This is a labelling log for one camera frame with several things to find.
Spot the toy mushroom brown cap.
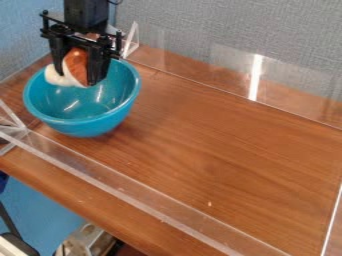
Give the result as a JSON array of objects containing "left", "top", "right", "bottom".
[{"left": 43, "top": 47, "right": 94, "bottom": 89}]

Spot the clear acrylic back barrier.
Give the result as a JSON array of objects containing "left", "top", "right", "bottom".
[{"left": 123, "top": 21, "right": 342, "bottom": 130}]

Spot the clear acrylic barrier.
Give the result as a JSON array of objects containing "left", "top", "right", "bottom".
[
  {"left": 0, "top": 127, "right": 292, "bottom": 256},
  {"left": 123, "top": 21, "right": 342, "bottom": 130}
]

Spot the clear acrylic front barrier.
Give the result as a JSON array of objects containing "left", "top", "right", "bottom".
[{"left": 0, "top": 127, "right": 292, "bottom": 256}]

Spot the clear acrylic corner bracket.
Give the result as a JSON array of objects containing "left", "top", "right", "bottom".
[{"left": 110, "top": 22, "right": 141, "bottom": 59}]

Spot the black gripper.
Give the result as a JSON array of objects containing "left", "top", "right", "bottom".
[{"left": 40, "top": 0, "right": 123, "bottom": 86}]

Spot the black chair part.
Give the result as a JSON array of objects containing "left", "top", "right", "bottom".
[{"left": 0, "top": 201, "right": 40, "bottom": 256}]

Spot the grey metal bracket below table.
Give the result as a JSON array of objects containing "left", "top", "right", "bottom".
[{"left": 54, "top": 223, "right": 117, "bottom": 256}]

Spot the blue bowl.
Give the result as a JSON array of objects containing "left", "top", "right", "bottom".
[{"left": 23, "top": 60, "right": 142, "bottom": 138}]

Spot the clear acrylic left bracket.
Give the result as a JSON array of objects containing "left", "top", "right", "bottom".
[{"left": 0, "top": 99, "right": 28, "bottom": 157}]

